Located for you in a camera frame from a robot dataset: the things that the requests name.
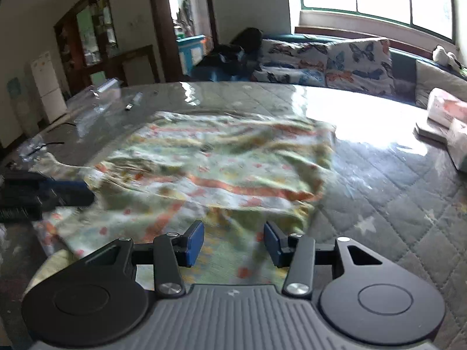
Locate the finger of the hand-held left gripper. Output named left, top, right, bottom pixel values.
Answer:
left=40, top=178, right=96, bottom=213

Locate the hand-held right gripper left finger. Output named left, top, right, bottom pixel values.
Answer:
left=75, top=220, right=205, bottom=298

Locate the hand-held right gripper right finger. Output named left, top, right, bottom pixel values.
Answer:
left=263, top=222, right=393, bottom=297

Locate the floral print garment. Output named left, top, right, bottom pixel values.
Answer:
left=31, top=110, right=337, bottom=289

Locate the crumpled clear plastic wrap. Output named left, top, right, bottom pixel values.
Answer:
left=16, top=134, right=50, bottom=162

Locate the white refrigerator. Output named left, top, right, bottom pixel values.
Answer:
left=29, top=50, right=69, bottom=125

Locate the low wooden sideboard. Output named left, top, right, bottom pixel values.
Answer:
left=105, top=44, right=158, bottom=89

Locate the tall wooden display cabinet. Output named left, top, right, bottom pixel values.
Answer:
left=53, top=0, right=121, bottom=97

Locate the blue storage box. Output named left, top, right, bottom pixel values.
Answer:
left=177, top=34, right=207, bottom=76

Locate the butterfly print cushion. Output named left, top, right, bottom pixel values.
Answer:
left=325, top=37, right=395, bottom=96
left=251, top=38, right=329, bottom=85

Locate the black bag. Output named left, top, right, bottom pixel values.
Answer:
left=193, top=27, right=264, bottom=83

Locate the flat grey book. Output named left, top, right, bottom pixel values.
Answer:
left=414, top=121, right=450, bottom=145

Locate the dark teal sofa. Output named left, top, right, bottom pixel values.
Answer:
left=252, top=32, right=467, bottom=110

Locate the pink white tissue pack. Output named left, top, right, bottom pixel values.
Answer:
left=426, top=87, right=467, bottom=129

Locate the grey sofa cushion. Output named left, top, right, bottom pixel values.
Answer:
left=414, top=59, right=467, bottom=109

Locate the white plush toy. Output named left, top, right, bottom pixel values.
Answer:
left=432, top=45, right=463, bottom=69

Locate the black cable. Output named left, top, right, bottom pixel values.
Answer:
left=26, top=139, right=67, bottom=154

